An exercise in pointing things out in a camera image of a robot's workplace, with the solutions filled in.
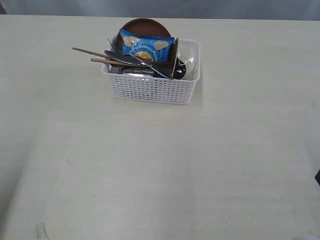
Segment dark red wooden spoon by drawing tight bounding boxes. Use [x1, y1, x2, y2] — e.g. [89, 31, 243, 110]
[172, 58, 187, 80]

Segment white ceramic bowl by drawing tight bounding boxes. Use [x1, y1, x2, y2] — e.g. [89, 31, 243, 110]
[173, 38, 201, 82]

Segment silver fork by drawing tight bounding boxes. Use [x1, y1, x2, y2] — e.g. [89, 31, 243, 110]
[107, 38, 122, 53]

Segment blue chips bag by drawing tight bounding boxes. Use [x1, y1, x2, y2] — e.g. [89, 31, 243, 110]
[119, 29, 175, 63]

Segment silver table knife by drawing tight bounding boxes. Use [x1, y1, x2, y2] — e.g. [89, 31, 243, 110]
[104, 50, 173, 79]

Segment white perforated plastic basket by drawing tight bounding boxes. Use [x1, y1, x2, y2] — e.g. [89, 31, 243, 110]
[101, 37, 202, 106]

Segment shiny steel cup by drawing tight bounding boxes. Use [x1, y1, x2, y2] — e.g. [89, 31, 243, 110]
[120, 66, 154, 77]

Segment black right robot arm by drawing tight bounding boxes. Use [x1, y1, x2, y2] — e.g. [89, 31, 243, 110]
[314, 170, 320, 185]

